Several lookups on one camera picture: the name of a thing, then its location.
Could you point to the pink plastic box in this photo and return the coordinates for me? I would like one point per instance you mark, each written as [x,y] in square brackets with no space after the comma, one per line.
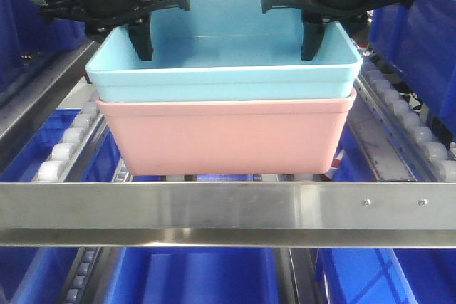
[228,137]

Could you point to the blue bin lower right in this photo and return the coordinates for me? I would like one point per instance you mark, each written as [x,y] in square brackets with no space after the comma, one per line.
[386,275]

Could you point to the stainless steel shelf rack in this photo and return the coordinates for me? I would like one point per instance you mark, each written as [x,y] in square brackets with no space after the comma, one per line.
[381,205]

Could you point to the blue bin upper left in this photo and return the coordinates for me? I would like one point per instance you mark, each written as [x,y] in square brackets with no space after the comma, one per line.
[23,31]

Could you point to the blue bin upper right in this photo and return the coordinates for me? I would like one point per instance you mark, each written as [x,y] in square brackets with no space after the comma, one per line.
[419,44]

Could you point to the blue bin lower left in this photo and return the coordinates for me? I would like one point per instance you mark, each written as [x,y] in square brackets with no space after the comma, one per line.
[46,255]

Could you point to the right white roller track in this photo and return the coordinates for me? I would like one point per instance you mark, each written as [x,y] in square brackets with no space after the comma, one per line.
[414,141]

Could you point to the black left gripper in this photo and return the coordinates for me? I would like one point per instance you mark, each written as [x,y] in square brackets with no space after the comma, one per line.
[100,16]

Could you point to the blue bin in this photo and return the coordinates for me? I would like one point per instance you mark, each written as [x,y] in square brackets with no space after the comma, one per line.
[23,31]
[193,275]
[46,255]
[386,275]
[419,44]

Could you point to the light blue plastic box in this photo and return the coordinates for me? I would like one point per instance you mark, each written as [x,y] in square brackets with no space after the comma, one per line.
[224,50]

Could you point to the blue bin lower middle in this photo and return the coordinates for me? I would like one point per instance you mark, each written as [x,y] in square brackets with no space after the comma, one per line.
[193,275]

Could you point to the left white roller track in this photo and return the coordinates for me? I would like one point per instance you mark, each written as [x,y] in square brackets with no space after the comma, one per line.
[64,154]

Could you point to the white roller track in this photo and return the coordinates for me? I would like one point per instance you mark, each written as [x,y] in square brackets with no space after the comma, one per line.
[64,154]
[414,141]

